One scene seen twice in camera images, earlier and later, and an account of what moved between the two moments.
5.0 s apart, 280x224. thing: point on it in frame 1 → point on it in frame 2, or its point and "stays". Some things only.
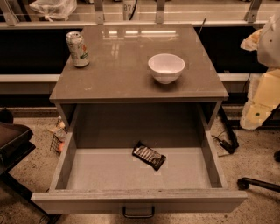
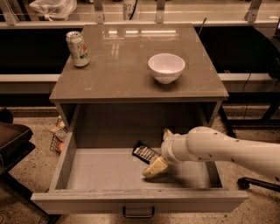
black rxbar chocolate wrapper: (149, 155) stays
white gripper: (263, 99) → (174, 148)
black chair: (16, 143) stays
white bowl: (166, 67) stays
